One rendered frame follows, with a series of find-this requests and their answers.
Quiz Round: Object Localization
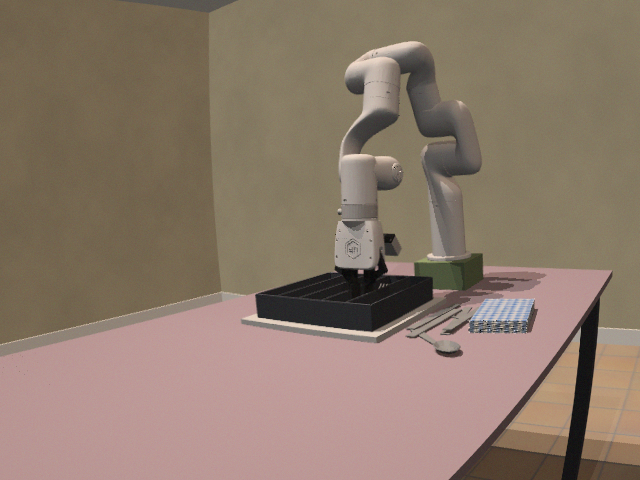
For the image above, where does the grey metal spoon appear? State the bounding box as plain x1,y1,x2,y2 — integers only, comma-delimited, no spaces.
418,332,461,355

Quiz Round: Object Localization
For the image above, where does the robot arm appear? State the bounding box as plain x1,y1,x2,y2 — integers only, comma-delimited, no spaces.
337,41,482,261

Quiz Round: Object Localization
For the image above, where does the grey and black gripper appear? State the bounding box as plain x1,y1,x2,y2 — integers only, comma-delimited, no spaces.
334,218,388,300

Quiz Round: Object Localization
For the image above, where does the blue and white checked towel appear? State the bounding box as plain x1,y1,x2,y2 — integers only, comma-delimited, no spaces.
469,299,535,333

